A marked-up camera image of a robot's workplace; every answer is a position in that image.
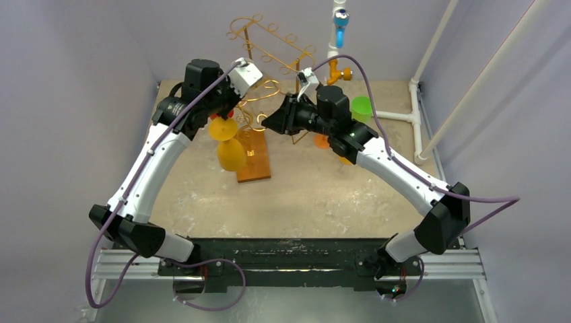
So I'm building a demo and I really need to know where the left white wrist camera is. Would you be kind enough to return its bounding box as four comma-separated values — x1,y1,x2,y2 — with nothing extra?
228,57,264,98

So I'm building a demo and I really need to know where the orange faucet tap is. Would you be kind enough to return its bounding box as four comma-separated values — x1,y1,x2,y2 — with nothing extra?
326,59,353,85

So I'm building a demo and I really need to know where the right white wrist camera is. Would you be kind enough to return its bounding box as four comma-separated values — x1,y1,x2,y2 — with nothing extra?
297,67,321,101

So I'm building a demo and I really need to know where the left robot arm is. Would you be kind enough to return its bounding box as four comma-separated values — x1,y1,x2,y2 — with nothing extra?
89,58,263,275

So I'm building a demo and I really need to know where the yellow goblet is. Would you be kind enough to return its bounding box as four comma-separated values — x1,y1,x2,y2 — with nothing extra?
208,117,246,172
338,156,354,166

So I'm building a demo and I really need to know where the aluminium rail frame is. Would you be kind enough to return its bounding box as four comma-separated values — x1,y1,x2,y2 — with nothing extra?
81,248,498,323

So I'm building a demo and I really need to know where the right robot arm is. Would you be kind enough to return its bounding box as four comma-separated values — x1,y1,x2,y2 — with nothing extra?
261,85,470,274

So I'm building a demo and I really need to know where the orange plastic goblet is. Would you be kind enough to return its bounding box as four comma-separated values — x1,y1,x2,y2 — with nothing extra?
313,135,329,149

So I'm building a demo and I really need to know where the white pvc pipe frame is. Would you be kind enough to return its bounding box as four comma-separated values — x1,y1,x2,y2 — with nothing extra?
327,0,459,165

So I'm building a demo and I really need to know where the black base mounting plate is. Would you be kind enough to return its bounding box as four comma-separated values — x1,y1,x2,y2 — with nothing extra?
158,238,421,296

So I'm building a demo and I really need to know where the red plastic goblet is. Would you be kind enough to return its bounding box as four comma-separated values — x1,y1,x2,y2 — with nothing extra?
210,110,234,120

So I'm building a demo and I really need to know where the yellow goblet front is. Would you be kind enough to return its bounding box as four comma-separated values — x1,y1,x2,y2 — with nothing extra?
208,117,246,172

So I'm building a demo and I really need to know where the gold tall wire rack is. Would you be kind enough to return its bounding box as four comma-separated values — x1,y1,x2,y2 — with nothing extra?
226,13,316,127

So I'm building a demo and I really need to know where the gold swirl wine glass rack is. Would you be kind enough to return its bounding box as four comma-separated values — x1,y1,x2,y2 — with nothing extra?
232,79,279,184

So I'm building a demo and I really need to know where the green plastic cup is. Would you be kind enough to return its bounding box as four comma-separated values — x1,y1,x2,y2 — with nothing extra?
350,96,372,123

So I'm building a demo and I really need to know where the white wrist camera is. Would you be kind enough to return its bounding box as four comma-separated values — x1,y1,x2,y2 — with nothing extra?
297,67,321,101
228,57,264,98

